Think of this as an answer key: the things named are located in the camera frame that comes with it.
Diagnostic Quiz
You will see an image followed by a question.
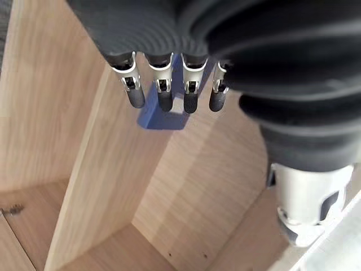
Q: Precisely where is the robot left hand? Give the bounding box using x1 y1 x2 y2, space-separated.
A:
65 0 361 248

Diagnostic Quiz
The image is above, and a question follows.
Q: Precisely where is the light wood storage cabinet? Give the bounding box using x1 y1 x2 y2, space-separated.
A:
0 0 361 271

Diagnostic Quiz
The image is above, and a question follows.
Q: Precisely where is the light grey panel edge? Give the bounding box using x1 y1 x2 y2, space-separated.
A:
290 191 361 271

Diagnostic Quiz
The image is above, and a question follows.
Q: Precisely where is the blue folder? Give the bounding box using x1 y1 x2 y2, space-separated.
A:
137 53 217 132

